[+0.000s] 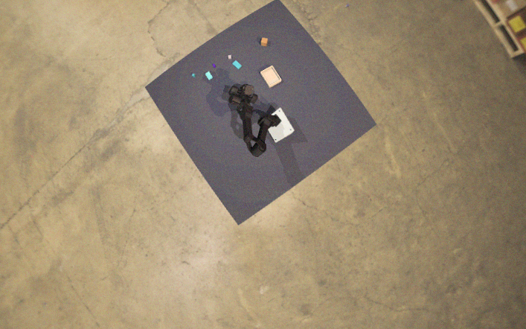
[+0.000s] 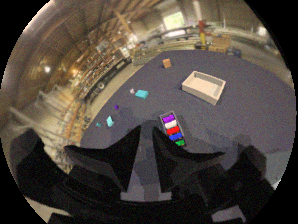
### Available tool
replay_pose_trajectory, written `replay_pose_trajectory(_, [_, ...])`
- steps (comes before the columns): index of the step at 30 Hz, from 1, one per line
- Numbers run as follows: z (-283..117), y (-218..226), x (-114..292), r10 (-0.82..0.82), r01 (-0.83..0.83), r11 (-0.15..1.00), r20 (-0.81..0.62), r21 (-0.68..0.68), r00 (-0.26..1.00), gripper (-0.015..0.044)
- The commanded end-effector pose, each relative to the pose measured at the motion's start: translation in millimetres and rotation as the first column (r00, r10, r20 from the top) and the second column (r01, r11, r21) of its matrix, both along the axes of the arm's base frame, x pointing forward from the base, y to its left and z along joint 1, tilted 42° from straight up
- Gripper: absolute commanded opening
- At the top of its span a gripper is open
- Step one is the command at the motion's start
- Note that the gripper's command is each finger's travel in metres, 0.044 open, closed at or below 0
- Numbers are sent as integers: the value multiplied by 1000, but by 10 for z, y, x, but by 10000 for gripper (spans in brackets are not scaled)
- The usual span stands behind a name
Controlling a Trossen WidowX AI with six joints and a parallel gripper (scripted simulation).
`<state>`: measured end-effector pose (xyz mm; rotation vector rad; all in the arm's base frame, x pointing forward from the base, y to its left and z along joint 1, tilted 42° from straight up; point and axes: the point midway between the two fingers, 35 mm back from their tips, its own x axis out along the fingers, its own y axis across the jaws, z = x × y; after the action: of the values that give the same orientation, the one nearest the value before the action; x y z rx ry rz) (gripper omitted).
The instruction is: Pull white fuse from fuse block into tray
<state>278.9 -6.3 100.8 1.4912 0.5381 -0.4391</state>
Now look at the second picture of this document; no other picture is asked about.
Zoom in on orange-brown cube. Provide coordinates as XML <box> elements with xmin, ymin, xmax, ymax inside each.
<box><xmin>162</xmin><ymin>59</ymin><xmax>170</xmax><ymax>68</ymax></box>

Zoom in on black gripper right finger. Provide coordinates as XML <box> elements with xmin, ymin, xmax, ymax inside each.
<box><xmin>153</xmin><ymin>127</ymin><xmax>226</xmax><ymax>193</ymax></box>

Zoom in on teal rectangular block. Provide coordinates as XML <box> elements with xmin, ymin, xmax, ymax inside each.
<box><xmin>134</xmin><ymin>91</ymin><xmax>149</xmax><ymax>99</ymax></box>

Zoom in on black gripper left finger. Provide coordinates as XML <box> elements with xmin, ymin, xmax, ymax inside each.
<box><xmin>63</xmin><ymin>125</ymin><xmax>141</xmax><ymax>192</ymax></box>

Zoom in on beige open-top tray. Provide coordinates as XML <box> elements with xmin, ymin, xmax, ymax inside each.
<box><xmin>181</xmin><ymin>71</ymin><xmax>226</xmax><ymax>105</ymax></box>

